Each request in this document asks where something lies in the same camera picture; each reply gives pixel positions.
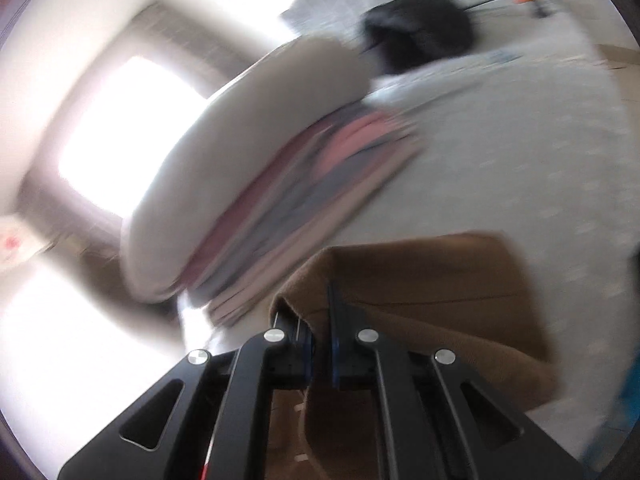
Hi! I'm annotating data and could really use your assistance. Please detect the pink and grey folded quilt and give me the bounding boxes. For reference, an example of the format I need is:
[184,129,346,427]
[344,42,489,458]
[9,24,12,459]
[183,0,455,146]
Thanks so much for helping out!
[177,100,426,328]

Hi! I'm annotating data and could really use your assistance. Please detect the brown coat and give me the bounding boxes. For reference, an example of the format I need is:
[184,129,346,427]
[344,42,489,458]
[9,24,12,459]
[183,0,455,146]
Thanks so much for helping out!
[260,231,561,480]

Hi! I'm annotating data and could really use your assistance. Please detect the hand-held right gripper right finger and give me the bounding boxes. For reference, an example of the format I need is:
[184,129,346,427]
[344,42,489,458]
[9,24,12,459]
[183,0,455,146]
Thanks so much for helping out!
[327,282,586,480]

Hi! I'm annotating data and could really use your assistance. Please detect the grey window curtain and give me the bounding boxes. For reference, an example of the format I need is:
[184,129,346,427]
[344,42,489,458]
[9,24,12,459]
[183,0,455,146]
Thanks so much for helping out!
[20,2,261,261]

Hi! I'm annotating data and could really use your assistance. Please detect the bright window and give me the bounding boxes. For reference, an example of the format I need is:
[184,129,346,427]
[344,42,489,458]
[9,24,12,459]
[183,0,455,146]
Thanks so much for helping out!
[57,55,208,221]

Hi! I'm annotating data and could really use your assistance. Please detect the grey-white rolled duvet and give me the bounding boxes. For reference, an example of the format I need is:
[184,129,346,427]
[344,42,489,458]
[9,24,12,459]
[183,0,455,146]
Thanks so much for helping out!
[120,37,373,306]

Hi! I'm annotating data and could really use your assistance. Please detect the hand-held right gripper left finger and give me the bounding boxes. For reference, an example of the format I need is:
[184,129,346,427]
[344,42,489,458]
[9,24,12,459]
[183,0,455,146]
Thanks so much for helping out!
[57,312,316,480]

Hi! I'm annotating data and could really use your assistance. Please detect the white box with red print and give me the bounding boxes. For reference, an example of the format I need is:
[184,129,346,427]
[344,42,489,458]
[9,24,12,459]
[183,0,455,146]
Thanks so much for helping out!
[0,215,46,271]

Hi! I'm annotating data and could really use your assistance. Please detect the black garment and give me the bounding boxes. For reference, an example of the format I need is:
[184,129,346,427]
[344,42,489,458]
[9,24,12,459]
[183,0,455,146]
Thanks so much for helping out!
[361,0,476,75]

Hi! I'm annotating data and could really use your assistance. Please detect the white bed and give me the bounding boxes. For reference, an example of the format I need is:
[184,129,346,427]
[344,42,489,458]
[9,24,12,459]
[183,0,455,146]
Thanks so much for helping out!
[345,47,632,463]

